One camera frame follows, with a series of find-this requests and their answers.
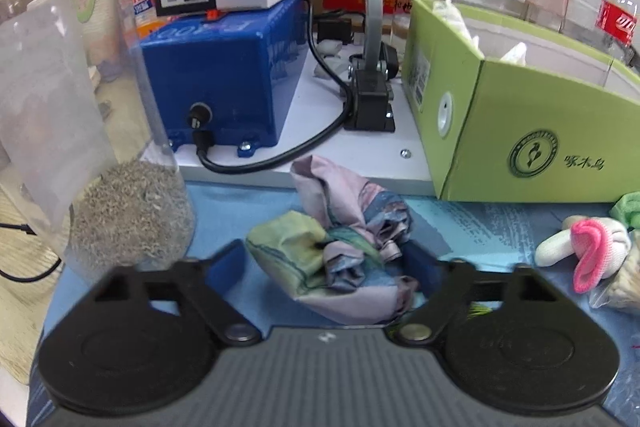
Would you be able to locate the clear container with granules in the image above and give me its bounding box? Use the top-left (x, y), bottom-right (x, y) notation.
top-left (1, 0), bottom-right (195, 280)

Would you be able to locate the cola bottle red label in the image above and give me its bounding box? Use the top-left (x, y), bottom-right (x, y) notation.
top-left (596, 0), bottom-right (638, 62)

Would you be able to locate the white pink plush toy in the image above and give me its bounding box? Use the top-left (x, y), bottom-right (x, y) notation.
top-left (534, 216), bottom-right (632, 294)

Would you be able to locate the green cardboard box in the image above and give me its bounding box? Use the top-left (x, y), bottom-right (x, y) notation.
top-left (402, 0), bottom-right (639, 202)

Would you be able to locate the multicolour pastel cloth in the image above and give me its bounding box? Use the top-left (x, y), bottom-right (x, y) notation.
top-left (245, 155), bottom-right (424, 325)

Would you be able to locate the black power cable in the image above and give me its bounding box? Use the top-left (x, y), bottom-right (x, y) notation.
top-left (186, 0), bottom-right (354, 176)

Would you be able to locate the blue metal machine box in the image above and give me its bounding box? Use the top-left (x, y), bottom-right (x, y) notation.
top-left (141, 0), bottom-right (308, 157)

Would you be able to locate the white towel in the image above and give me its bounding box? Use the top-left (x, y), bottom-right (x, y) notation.
top-left (433, 0), bottom-right (527, 66)

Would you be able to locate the green towel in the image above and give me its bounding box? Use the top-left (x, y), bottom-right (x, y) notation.
top-left (610, 192), bottom-right (640, 230)

